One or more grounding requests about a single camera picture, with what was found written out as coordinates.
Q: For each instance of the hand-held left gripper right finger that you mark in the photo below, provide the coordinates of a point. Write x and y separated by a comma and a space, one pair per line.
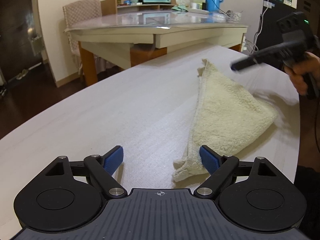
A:
209, 160

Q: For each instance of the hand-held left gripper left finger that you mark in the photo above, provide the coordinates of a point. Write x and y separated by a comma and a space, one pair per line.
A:
113, 160

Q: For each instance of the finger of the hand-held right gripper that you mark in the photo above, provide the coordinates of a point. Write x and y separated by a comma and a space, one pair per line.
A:
257, 57

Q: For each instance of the pale yellow towel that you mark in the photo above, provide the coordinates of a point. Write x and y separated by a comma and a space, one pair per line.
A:
225, 110

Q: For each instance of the person's right hand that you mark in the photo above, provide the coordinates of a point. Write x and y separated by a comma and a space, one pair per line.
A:
296, 78

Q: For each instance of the black cabinet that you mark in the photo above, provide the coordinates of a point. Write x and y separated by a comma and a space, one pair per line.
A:
270, 25

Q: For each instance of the black power adapter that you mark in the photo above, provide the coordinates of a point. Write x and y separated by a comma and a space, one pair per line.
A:
205, 6

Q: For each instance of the white power strip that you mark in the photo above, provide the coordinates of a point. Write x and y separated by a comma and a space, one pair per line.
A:
198, 11

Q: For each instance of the pale green box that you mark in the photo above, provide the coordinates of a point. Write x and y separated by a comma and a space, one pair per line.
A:
198, 0

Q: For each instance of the green cloth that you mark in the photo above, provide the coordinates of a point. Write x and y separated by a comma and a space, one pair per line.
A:
179, 8

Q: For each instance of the tissue box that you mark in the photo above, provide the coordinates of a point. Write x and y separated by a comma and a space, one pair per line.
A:
183, 1

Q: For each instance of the beige dining table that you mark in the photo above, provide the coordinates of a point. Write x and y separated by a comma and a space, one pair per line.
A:
140, 33

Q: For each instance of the quilted beige chair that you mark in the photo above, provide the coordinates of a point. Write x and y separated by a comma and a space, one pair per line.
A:
83, 11

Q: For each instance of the wooden desktop shelf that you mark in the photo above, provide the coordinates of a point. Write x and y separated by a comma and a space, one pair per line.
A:
108, 7

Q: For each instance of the dark wooden door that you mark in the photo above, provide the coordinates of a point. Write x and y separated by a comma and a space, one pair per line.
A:
15, 17

